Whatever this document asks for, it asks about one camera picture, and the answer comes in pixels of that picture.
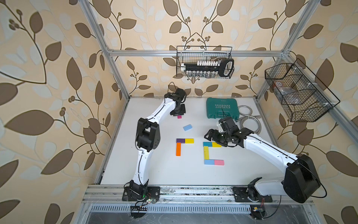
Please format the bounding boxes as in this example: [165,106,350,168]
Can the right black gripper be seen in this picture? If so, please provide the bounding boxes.
[204,128,230,146]

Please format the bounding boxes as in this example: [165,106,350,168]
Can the small yellow block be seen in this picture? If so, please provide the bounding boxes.
[212,142,222,147]

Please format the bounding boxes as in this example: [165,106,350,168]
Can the teal block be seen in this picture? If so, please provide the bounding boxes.
[203,142,213,147]

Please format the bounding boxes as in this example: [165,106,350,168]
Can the long yellow block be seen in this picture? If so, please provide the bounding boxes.
[204,146,210,160]

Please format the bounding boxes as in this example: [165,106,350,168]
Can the pink block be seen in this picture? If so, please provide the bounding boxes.
[214,160,225,166]

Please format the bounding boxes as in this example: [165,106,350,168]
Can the light blue block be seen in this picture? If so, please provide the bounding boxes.
[183,125,193,131]
[204,159,215,165]

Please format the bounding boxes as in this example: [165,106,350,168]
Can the large yellow block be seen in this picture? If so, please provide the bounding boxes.
[185,139,194,144]

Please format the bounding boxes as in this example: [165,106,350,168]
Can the orange block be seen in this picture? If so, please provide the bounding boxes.
[176,142,181,156]

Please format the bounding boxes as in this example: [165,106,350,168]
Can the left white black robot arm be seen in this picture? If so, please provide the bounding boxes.
[128,88,187,201]

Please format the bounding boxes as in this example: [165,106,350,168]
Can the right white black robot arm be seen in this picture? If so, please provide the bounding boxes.
[204,117,322,203]

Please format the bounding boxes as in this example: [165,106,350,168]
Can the green plastic tool case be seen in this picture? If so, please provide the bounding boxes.
[206,98,240,120]

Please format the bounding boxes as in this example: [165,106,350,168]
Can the light blue tilted block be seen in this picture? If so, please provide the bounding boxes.
[183,125,193,131]

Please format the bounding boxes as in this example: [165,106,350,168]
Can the black white tool in basket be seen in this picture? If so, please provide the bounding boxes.
[179,58,235,79]

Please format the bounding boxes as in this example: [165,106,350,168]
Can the plastic bag in basket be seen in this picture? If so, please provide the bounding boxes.
[275,82,301,105]

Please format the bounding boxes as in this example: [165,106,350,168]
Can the coiled metal hose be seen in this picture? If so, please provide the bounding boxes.
[236,105,262,137]

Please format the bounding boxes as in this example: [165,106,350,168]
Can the black wire basket back wall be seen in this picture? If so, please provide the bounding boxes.
[176,45,235,79]

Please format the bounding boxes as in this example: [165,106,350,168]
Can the black wire basket wall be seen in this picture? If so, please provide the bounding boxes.
[176,45,235,79]
[265,58,340,122]

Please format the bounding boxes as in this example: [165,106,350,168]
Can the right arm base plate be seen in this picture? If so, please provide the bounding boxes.
[232,187,273,203]

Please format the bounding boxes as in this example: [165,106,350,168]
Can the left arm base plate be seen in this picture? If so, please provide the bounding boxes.
[122,186,160,203]

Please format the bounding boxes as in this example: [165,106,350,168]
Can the black wire basket right wall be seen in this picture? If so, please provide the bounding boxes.
[265,58,340,122]

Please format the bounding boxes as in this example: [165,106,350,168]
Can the aluminium frame rail front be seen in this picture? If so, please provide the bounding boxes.
[82,185,299,205]

